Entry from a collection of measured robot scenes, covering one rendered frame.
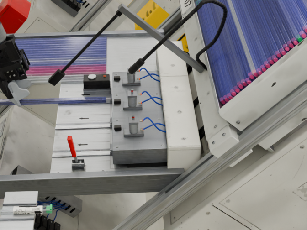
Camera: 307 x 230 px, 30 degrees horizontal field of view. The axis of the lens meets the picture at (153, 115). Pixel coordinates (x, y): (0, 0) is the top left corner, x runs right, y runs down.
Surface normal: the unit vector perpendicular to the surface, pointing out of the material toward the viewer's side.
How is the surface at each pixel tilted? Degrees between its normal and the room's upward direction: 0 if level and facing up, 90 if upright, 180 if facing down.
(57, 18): 0
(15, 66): 90
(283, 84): 90
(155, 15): 90
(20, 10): 0
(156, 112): 43
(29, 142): 0
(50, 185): 90
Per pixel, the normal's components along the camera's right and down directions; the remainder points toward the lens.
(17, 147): 0.68, -0.60
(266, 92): 0.06, 0.62
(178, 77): 0.00, -0.78
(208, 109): -0.73, -0.50
